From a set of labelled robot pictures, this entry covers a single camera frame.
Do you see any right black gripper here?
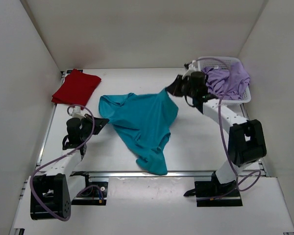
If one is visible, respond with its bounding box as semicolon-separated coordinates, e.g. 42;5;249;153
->
166;76;196;99

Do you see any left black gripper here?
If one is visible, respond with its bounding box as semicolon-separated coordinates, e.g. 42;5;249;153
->
80;114;108;141

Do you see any red t-shirt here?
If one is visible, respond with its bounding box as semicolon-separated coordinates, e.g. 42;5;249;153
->
51;69;101;106

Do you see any teal t-shirt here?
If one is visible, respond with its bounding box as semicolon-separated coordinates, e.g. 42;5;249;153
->
98;89;178;175

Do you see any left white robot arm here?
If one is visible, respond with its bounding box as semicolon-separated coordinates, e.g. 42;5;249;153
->
30;114;109;221

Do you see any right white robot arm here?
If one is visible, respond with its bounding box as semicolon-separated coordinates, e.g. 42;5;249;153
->
166;71;267;196

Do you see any lavender t-shirt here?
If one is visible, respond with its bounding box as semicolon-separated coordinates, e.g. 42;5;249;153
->
201;62;250;100

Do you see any white plastic laundry basket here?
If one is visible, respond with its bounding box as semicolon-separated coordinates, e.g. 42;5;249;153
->
197;56;251;105

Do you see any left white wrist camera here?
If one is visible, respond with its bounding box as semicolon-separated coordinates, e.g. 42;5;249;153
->
67;105;84;119

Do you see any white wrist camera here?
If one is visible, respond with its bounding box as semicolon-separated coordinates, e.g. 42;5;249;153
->
182;60;198;78
67;105;84;119

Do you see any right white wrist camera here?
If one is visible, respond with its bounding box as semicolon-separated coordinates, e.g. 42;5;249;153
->
182;60;198;78

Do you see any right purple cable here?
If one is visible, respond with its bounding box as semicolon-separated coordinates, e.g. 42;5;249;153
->
197;56;262;203

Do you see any purple cable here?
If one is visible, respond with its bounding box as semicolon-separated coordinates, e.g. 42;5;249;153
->
30;104;105;222
197;56;262;203

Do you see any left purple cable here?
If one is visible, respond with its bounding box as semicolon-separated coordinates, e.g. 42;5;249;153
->
30;104;105;222

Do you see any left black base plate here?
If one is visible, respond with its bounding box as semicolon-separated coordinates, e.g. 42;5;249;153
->
71;171;109;206

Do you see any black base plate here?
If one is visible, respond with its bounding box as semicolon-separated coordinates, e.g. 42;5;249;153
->
183;179;243;207
71;171;109;206

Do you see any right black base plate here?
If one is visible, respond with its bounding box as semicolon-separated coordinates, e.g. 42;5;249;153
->
183;179;243;207

